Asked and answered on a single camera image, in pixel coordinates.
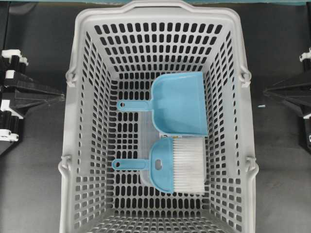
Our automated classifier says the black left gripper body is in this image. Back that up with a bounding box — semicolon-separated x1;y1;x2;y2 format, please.
0;49;29;155

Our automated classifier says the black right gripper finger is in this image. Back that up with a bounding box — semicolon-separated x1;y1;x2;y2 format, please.
264;72;311;93
264;91;304;117

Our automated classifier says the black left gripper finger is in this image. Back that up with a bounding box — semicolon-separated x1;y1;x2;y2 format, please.
4;70;63;96
14;93;65;116

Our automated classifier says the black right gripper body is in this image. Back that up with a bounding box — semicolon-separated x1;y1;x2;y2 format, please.
299;48;311;148

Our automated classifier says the light blue plastic dustpan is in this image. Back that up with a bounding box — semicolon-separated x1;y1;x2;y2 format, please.
117;71;208;137

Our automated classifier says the grey plastic shopping basket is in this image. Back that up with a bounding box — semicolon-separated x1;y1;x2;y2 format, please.
57;0;259;233

